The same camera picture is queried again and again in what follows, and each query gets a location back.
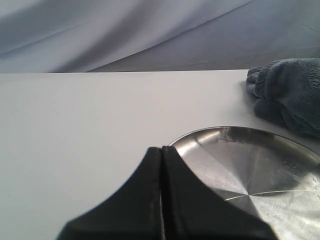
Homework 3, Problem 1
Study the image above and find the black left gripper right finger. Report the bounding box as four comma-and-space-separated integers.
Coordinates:
161, 146, 277, 240

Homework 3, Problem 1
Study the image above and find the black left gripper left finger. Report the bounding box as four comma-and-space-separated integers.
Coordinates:
57, 147, 163, 240

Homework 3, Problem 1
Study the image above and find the grey fluffy towel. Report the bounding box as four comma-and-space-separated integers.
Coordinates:
246, 58, 320, 138

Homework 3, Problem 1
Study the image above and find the round stainless steel plate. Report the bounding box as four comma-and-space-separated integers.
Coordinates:
172, 126, 320, 240

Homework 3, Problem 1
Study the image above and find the grey backdrop cloth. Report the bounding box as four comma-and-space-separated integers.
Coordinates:
0, 0, 320, 74

